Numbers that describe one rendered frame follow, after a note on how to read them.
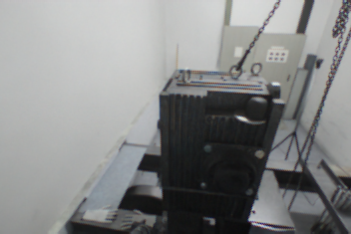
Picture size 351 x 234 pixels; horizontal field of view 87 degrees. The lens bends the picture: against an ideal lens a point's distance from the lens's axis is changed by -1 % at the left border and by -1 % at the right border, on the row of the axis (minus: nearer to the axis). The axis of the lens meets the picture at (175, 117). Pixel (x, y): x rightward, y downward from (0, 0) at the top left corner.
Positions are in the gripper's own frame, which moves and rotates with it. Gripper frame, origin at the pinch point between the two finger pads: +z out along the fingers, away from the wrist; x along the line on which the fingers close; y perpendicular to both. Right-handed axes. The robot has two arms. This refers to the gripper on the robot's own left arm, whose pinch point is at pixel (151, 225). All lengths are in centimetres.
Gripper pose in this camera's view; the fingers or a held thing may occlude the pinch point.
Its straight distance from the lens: 117.6
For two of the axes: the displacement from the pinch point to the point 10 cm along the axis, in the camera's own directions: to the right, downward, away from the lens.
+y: 2.3, -9.5, 2.0
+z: 1.9, 2.5, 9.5
